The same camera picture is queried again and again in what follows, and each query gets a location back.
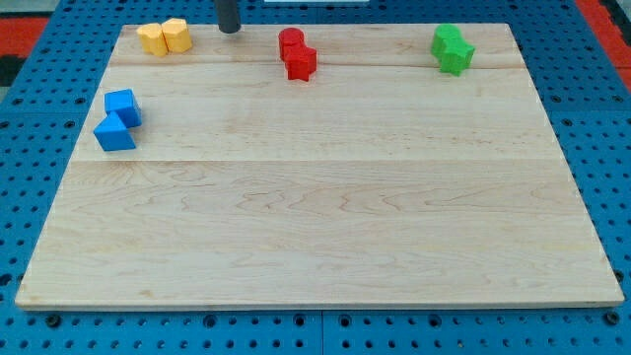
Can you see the blue cube block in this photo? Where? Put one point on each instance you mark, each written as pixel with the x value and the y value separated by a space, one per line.
pixel 124 104

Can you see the yellow hexagon block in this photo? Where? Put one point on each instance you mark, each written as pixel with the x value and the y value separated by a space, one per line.
pixel 177 36

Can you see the red cylinder block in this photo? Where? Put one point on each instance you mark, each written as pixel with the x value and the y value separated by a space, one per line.
pixel 289 39

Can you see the blue triangle block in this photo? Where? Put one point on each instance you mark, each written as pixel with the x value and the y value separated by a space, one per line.
pixel 113 135

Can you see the green cylinder block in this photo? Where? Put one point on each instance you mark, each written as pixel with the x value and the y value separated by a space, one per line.
pixel 442 34

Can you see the yellow heart block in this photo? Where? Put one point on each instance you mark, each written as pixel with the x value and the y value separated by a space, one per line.
pixel 152 39

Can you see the green star block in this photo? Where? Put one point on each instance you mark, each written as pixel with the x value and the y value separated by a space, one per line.
pixel 455 56

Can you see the red star block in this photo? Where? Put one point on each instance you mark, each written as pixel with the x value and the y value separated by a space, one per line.
pixel 300 62

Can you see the light wooden board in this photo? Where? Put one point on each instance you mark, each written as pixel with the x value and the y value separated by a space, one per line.
pixel 380 184

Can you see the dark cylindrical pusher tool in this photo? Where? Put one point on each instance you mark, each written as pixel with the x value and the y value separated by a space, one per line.
pixel 228 16

